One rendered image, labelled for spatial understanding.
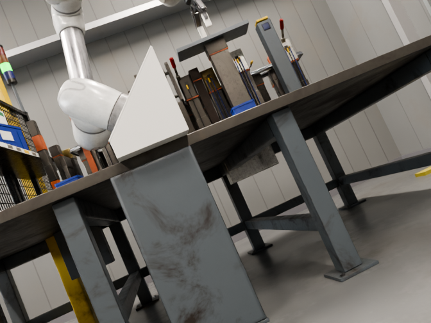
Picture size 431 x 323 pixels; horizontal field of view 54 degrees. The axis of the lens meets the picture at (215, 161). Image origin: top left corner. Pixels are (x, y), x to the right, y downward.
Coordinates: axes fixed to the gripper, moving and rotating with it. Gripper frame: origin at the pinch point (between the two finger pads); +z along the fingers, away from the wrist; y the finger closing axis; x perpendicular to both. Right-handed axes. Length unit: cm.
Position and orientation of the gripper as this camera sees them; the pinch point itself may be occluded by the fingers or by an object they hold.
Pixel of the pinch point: (206, 31)
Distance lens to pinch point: 215.7
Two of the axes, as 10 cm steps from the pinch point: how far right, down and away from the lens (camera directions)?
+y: 1.7, -1.7, -9.7
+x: 9.0, -3.8, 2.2
